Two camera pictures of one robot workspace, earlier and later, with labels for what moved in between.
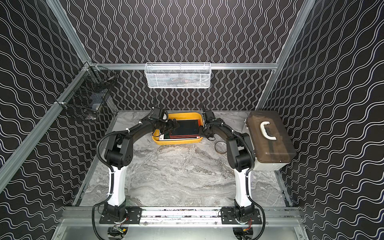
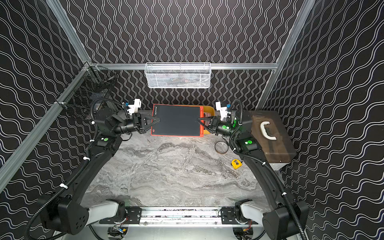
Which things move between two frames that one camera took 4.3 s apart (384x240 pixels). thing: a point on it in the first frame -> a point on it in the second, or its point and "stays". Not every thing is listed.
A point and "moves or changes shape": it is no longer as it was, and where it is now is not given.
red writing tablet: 187,129 moves or changes shape
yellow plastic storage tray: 178,116 -> 208,109
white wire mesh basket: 178,75 stays
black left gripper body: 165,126 -> 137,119
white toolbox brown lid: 273,149 stays
